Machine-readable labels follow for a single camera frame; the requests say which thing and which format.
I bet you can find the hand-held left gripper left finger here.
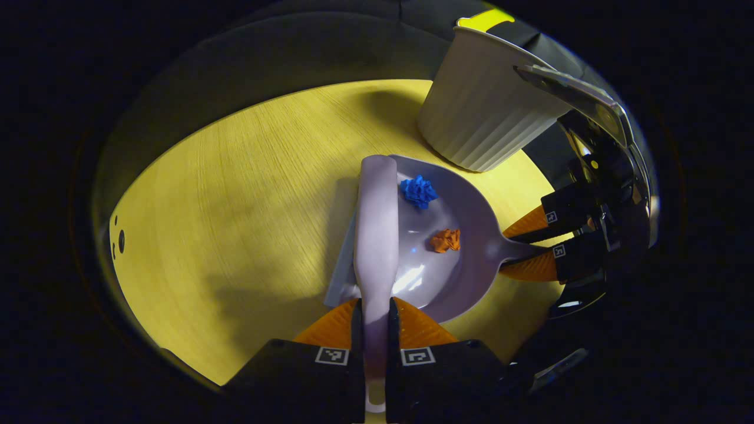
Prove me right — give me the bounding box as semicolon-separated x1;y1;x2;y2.
221;297;365;424

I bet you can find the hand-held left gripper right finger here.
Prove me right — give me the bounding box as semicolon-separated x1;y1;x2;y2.
386;296;520;424

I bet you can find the lilac dustpan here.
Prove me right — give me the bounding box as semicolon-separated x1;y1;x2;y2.
386;154;548;323

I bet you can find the small lilac broom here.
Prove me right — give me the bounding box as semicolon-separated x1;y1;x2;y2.
324;154;399;413

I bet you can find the orange paper scrap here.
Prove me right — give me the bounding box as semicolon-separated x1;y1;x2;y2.
429;228;462;254

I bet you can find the white ribbed garbage bin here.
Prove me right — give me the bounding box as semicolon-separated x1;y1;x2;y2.
417;25;575;173

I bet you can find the blue paper scrap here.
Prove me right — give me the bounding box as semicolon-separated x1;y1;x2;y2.
401;175;439;210

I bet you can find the black backdrop cloth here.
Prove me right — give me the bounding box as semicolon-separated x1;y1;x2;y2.
93;0;596;236

